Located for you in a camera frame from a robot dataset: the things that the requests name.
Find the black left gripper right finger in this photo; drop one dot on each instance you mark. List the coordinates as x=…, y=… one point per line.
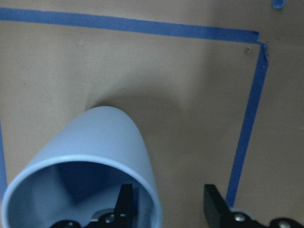
x=216, y=211

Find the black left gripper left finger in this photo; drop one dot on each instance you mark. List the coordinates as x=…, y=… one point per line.
x=124, y=210

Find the light blue plastic cup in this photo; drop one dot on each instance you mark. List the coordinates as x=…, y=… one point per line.
x=80, y=172

